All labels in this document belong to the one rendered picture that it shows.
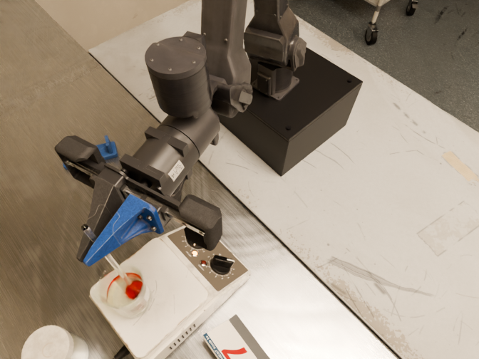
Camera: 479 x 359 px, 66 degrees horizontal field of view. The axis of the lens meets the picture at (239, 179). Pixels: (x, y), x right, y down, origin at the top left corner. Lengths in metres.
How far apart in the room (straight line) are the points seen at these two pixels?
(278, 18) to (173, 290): 0.40
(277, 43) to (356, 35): 2.06
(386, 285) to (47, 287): 0.54
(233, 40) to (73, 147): 0.20
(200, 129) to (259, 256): 0.30
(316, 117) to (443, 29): 2.28
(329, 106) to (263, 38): 0.18
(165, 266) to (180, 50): 0.30
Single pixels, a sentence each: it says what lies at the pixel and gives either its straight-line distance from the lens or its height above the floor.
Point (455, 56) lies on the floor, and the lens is 2.71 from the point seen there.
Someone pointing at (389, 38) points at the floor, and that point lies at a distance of 2.67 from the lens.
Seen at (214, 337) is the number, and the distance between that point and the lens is 0.57.
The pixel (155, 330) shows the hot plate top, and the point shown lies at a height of 0.99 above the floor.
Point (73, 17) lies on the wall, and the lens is 1.94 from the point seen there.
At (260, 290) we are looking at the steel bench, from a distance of 0.62.
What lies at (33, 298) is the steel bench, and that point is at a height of 0.90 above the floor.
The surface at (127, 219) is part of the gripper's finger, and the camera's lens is 0.36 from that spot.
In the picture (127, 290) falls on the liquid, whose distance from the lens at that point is 0.50.
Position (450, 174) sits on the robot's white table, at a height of 0.90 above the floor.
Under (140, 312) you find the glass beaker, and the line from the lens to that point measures 0.51.
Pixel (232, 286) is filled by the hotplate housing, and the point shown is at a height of 0.95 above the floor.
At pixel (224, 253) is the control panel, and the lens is 0.60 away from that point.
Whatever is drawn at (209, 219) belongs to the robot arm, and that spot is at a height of 1.19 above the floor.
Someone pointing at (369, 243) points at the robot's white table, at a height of 0.90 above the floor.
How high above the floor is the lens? 1.49
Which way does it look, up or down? 58 degrees down
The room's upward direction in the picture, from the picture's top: 2 degrees clockwise
